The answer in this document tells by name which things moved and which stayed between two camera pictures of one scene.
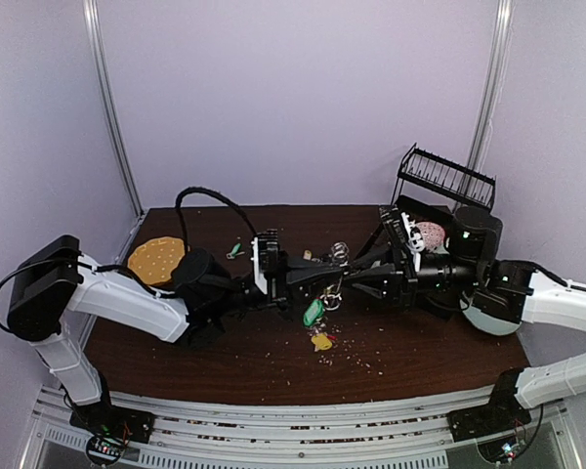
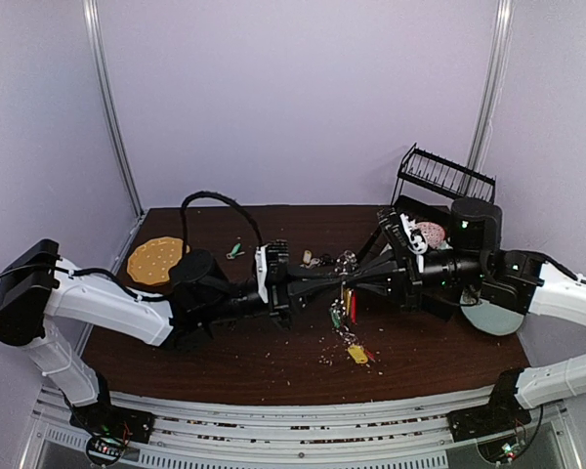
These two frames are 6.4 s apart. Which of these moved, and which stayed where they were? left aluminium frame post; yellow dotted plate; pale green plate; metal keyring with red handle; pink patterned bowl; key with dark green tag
Moved: metal keyring with red handle
Stayed: key with dark green tag; pink patterned bowl; pale green plate; left aluminium frame post; yellow dotted plate
